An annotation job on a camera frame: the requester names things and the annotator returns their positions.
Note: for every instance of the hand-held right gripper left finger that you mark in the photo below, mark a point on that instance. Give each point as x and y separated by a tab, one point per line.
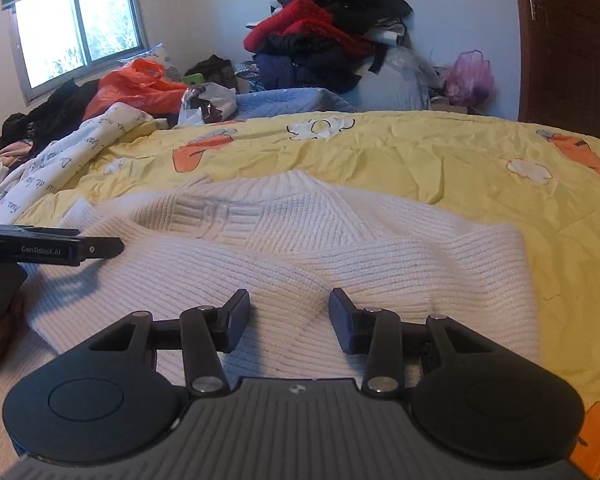
237	317

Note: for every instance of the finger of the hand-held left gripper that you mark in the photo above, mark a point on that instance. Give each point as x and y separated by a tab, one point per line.
105	247

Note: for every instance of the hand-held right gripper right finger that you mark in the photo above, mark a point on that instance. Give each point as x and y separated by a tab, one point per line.
342	320

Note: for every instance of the white knitted sweater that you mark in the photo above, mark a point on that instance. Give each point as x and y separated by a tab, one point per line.
280	240

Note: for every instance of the black clothes heap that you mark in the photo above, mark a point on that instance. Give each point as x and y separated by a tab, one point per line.
55	110

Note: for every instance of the pile of dark and red clothes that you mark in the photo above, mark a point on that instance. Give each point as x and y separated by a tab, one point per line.
320	25

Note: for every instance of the person's left hand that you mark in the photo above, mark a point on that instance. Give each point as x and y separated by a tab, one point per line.
4	335

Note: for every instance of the pink cloth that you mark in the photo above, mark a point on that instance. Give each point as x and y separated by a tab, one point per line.
15	152

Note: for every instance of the white printed quilt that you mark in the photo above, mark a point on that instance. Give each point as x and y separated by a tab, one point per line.
80	145

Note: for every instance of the orange plastic bag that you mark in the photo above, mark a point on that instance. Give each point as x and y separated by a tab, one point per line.
130	85

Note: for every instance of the yellow carrot print bedsheet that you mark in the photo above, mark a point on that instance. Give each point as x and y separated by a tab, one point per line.
430	170

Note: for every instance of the white plastic bag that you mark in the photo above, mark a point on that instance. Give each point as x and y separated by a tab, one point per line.
210	102

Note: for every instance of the small green object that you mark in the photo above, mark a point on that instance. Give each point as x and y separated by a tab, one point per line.
195	79

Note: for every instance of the dark green cloth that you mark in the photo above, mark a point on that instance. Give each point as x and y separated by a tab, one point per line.
210	67

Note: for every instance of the light blue blanket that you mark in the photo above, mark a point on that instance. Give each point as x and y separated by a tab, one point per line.
290	100

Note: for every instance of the window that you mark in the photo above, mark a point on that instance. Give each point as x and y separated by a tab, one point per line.
80	25

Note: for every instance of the grey bedding bundle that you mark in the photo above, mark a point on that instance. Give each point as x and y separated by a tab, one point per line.
395	85

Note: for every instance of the brown wooden door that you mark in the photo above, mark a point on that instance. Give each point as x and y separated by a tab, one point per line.
570	50

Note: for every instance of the metal door hinge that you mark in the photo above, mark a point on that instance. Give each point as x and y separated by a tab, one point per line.
534	10

